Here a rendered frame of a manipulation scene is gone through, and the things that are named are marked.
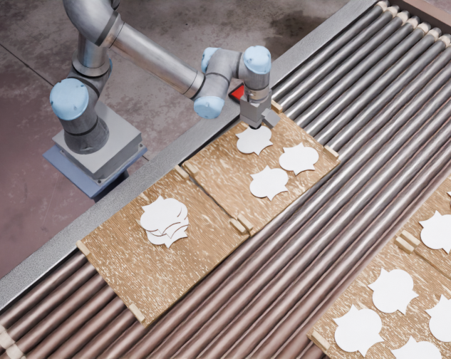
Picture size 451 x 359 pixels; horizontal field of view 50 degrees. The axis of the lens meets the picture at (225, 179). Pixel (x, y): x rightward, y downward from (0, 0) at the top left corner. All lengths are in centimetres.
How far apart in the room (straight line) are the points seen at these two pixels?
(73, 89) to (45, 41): 206
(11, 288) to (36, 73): 205
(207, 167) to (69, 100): 48
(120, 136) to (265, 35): 190
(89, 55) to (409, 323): 120
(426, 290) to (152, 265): 80
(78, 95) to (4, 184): 150
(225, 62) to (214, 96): 13
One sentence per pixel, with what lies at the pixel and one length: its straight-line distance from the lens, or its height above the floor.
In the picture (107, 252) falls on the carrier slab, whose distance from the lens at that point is 154.
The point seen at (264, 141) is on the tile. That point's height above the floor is 95.
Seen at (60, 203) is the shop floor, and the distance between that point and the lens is 279.
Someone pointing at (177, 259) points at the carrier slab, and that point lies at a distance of 149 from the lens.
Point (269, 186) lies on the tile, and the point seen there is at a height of 95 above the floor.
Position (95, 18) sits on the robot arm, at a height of 153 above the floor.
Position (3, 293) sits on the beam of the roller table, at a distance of 162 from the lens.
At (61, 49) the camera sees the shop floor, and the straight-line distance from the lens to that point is 353.
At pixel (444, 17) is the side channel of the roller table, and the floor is 95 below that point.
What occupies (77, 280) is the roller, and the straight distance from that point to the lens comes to 155.
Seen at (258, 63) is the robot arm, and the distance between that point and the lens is 135.
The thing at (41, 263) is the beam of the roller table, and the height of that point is 91.
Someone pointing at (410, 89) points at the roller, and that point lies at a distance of 195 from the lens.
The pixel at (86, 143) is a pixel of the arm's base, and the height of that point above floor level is 100.
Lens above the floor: 231
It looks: 59 degrees down
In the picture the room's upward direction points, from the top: 3 degrees counter-clockwise
